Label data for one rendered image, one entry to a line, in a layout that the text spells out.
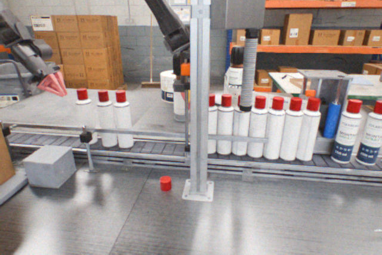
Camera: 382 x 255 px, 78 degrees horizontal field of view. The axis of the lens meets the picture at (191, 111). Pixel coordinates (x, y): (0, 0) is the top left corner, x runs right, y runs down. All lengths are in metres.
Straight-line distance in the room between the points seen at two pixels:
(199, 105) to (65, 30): 3.81
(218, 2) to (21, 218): 0.71
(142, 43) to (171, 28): 4.62
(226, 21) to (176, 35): 0.26
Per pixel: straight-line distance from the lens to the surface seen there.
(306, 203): 0.77
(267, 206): 0.72
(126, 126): 0.83
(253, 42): 0.61
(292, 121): 0.77
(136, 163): 0.86
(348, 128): 0.84
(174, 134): 0.77
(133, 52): 5.45
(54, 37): 4.39
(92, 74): 4.23
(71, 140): 1.01
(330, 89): 0.97
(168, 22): 0.74
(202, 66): 0.57
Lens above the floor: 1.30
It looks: 21 degrees down
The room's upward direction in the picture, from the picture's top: straight up
